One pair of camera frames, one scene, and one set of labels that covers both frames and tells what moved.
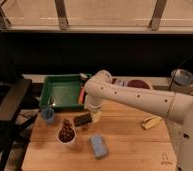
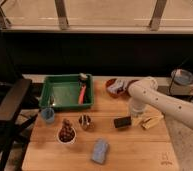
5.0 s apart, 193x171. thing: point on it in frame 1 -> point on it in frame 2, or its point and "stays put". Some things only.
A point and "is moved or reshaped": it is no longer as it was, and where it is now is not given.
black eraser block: x=82 y=119 -> x=122 y=122
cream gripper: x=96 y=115 -> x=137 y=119
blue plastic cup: x=48 y=114 stays put
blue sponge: x=99 y=146 is moved or reshaped
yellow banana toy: x=151 y=122 stays put
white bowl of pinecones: x=66 y=134 stays put
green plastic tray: x=61 y=93 stays put
